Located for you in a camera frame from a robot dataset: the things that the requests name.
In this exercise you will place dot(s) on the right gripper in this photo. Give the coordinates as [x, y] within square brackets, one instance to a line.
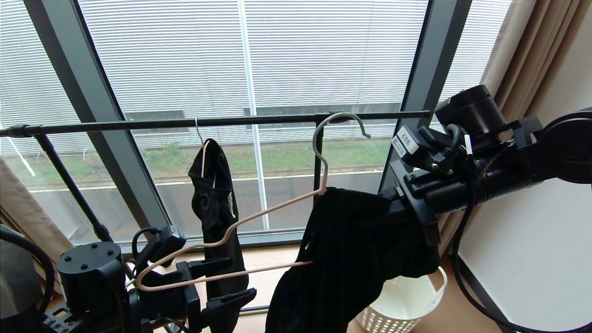
[458, 194]

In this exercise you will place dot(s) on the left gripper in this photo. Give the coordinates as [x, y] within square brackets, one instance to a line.
[166, 305]

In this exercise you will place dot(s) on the black shorts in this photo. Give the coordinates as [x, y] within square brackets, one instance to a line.
[217, 217]

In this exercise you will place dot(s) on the pink clothes hanger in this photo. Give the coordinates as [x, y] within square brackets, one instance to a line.
[199, 132]
[259, 212]

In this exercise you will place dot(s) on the black garment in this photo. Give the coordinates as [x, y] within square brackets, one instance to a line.
[351, 249]

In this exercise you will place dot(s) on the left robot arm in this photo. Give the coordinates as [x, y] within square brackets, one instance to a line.
[88, 277]

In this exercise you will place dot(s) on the white laundry basket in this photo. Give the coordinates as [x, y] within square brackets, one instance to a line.
[402, 300]

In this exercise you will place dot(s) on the black clothes rack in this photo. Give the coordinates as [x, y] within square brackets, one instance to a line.
[185, 122]

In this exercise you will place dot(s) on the beige curtain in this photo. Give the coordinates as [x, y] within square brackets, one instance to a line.
[522, 60]
[23, 208]

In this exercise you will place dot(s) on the window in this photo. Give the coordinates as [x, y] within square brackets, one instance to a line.
[92, 92]

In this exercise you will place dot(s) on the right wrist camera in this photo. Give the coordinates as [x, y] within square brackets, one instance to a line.
[416, 143]

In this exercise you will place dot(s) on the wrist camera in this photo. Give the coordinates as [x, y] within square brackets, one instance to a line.
[416, 143]
[162, 245]

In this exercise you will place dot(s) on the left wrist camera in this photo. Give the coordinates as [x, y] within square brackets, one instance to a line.
[162, 245]

